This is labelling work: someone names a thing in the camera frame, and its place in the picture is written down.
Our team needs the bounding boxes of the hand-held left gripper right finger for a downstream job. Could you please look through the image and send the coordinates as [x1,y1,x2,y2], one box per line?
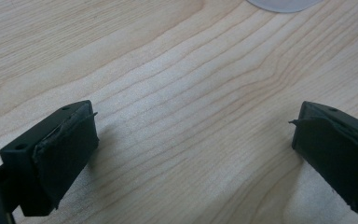
[288,100,358,218]

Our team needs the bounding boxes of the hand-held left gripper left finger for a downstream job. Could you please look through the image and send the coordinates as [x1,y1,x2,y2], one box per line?
[0,99,100,217]

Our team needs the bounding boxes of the grey rounded flat pad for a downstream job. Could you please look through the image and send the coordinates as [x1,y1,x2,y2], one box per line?
[246,0,324,14]

